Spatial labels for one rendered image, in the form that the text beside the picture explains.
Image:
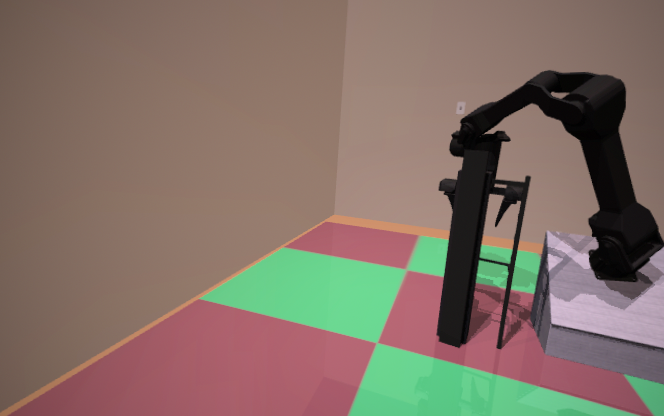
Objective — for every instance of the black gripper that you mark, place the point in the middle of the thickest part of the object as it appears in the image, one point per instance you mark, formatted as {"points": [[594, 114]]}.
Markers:
{"points": [[511, 194]]}

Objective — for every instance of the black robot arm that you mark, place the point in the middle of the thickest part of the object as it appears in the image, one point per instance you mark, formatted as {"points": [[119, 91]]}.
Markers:
{"points": [[625, 230]]}

